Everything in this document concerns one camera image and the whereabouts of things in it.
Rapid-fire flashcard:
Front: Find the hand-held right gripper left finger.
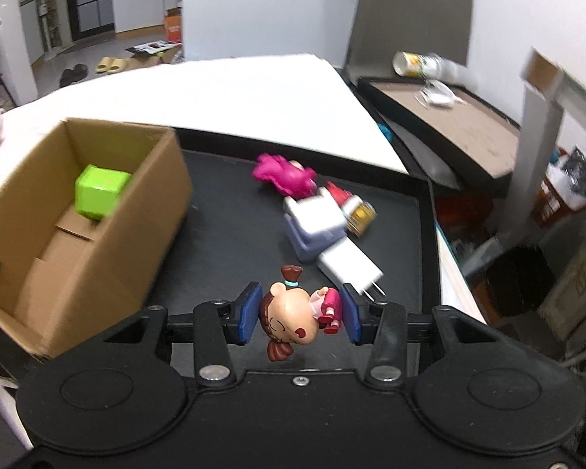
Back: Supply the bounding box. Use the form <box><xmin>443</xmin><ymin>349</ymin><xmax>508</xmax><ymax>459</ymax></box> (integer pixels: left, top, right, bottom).
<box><xmin>102</xmin><ymin>282</ymin><xmax>263</xmax><ymax>385</ymax></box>

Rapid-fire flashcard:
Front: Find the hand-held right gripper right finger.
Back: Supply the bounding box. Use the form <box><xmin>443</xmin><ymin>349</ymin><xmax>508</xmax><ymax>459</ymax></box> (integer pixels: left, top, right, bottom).
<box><xmin>341</xmin><ymin>283</ymin><xmax>495</xmax><ymax>384</ymax></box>

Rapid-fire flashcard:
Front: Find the girl figurine with brown pigtails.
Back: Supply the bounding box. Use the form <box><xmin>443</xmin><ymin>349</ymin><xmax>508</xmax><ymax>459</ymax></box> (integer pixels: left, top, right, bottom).
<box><xmin>259</xmin><ymin>264</ymin><xmax>343</xmax><ymax>363</ymax></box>

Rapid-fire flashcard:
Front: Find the white plug adapter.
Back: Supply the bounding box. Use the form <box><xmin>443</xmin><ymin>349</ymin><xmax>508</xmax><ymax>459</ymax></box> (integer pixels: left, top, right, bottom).
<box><xmin>317</xmin><ymin>237</ymin><xmax>388</xmax><ymax>301</ymax></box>

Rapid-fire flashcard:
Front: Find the black tray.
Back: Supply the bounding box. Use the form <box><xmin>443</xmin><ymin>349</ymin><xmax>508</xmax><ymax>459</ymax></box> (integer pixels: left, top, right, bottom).
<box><xmin>149</xmin><ymin>127</ymin><xmax>444</xmax><ymax>382</ymax></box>

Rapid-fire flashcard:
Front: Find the white and purple charger block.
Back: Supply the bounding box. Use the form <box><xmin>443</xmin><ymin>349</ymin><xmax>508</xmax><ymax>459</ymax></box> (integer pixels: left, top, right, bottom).
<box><xmin>282</xmin><ymin>194</ymin><xmax>348</xmax><ymax>263</ymax></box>

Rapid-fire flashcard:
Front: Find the small red and gold toy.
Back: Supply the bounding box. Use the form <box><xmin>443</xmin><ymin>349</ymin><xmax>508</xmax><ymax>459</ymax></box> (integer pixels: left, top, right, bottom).
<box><xmin>325</xmin><ymin>182</ymin><xmax>378</xmax><ymax>235</ymax></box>

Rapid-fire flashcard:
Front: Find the pink toy figure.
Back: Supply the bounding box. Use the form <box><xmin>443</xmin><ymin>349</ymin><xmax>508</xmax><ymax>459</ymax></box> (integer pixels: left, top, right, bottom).
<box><xmin>252</xmin><ymin>153</ymin><xmax>317</xmax><ymax>200</ymax></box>

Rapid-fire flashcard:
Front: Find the brown cardboard box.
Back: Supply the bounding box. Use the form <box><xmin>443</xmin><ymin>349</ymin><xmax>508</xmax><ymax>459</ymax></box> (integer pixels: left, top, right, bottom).
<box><xmin>0</xmin><ymin>117</ymin><xmax>194</xmax><ymax>361</ymax></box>

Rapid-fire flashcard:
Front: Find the green cube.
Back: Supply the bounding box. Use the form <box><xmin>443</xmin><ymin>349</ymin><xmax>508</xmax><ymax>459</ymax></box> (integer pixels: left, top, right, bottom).
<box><xmin>74</xmin><ymin>165</ymin><xmax>132</xmax><ymax>220</ymax></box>

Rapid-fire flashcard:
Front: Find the pair of black shoes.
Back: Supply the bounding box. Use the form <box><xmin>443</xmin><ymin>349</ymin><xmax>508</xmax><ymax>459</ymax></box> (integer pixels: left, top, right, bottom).
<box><xmin>59</xmin><ymin>63</ymin><xmax>90</xmax><ymax>85</ymax></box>

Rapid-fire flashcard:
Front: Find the black framed brown board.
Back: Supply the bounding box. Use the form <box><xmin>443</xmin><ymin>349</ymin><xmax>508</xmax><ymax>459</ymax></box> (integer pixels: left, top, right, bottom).
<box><xmin>356</xmin><ymin>75</ymin><xmax>521</xmax><ymax>181</ymax></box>

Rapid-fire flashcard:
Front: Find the white mattress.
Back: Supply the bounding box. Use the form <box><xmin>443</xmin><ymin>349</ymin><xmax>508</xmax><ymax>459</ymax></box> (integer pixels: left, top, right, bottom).
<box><xmin>0</xmin><ymin>54</ymin><xmax>411</xmax><ymax>177</ymax></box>

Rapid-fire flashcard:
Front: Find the white face mask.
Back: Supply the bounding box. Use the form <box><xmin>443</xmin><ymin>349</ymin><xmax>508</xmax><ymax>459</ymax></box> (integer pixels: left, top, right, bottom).
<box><xmin>416</xmin><ymin>81</ymin><xmax>465</xmax><ymax>109</ymax></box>

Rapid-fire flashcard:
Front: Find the pair of yellow slippers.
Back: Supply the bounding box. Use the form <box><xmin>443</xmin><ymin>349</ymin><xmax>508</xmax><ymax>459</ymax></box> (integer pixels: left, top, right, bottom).
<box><xmin>95</xmin><ymin>57</ymin><xmax>130</xmax><ymax>74</ymax></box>

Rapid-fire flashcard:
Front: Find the open cardboard box with flyer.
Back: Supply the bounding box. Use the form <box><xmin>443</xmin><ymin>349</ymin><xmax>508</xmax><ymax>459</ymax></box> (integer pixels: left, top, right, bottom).
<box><xmin>126</xmin><ymin>40</ymin><xmax>182</xmax><ymax>68</ymax></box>

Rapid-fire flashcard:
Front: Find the white desk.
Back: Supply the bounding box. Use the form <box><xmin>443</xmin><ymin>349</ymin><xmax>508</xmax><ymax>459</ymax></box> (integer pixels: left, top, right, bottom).
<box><xmin>488</xmin><ymin>46</ymin><xmax>586</xmax><ymax>255</ymax></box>

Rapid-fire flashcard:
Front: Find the orange carton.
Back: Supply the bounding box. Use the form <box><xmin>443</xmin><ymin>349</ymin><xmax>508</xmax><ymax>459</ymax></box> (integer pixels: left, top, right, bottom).
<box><xmin>163</xmin><ymin>7</ymin><xmax>184</xmax><ymax>43</ymax></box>

